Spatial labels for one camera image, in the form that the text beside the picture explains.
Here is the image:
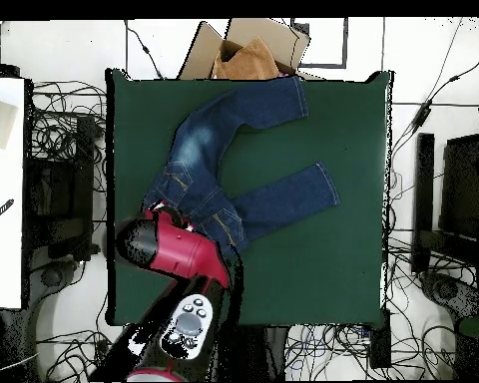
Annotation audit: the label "blue denim jeans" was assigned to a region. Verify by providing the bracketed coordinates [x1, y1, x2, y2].
[141, 75, 341, 258]

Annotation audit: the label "black threaded rod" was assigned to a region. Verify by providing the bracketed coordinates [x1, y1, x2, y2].
[0, 197, 16, 230]

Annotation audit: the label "brown cardboard box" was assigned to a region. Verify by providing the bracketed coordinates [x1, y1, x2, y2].
[177, 17, 324, 81]

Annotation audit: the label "white table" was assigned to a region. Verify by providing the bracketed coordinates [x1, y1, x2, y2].
[0, 76, 26, 310]

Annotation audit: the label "dark green table cloth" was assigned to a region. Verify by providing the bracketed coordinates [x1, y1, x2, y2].
[104, 67, 394, 327]

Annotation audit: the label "black power strip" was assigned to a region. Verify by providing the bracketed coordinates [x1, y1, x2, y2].
[368, 308, 393, 369]

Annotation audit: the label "tangled black cables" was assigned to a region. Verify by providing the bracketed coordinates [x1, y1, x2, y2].
[382, 230, 460, 380]
[35, 324, 125, 382]
[30, 79, 109, 192]

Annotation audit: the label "thin black cable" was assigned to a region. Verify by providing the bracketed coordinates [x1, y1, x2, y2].
[124, 19, 165, 80]

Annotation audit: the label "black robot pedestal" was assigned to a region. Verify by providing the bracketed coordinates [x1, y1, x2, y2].
[219, 324, 290, 382]

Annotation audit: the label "black rectangular frame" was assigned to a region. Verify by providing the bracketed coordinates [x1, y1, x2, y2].
[289, 17, 349, 70]

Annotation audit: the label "black cable with adapter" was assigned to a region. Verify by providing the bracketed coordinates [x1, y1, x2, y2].
[390, 47, 479, 161]

